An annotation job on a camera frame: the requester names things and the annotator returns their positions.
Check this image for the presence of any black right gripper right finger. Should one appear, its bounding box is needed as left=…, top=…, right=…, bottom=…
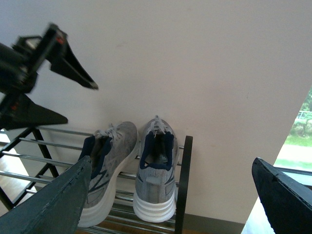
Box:
left=252, top=157, right=312, bottom=234

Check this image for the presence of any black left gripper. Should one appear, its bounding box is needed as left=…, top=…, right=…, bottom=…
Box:
left=0, top=23, right=98, bottom=130

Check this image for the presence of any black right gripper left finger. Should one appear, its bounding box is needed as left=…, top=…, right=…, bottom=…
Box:
left=0, top=156, right=92, bottom=234

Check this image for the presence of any grey knit sneaker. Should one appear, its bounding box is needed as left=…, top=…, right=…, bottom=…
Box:
left=133, top=116, right=178, bottom=223
left=78, top=121, right=139, bottom=228

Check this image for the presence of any black metal shoe rack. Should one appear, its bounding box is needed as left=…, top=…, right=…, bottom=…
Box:
left=0, top=127, right=193, bottom=234

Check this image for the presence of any dark window frame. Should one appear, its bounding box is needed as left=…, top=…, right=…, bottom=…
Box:
left=275, top=166, right=312, bottom=176

